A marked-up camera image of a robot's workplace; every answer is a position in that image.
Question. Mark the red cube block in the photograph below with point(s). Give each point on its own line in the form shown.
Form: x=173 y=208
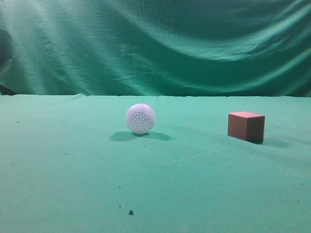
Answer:
x=246 y=126

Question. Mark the white dimpled golf ball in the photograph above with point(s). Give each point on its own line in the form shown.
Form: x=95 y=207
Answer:
x=140 y=118

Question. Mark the green backdrop cloth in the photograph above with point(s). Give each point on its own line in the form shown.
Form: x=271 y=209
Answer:
x=156 y=47

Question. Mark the green table cloth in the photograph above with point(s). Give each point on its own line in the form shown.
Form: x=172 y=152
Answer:
x=70 y=164

